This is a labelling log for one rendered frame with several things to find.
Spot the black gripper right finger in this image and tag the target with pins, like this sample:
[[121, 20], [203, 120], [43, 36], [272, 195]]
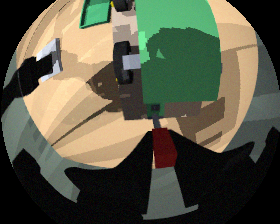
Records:
[[197, 168]]

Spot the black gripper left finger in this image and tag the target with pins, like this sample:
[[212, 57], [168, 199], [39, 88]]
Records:
[[130, 179]]

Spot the red-headed metal pin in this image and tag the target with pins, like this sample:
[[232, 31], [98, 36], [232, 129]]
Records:
[[164, 150]]

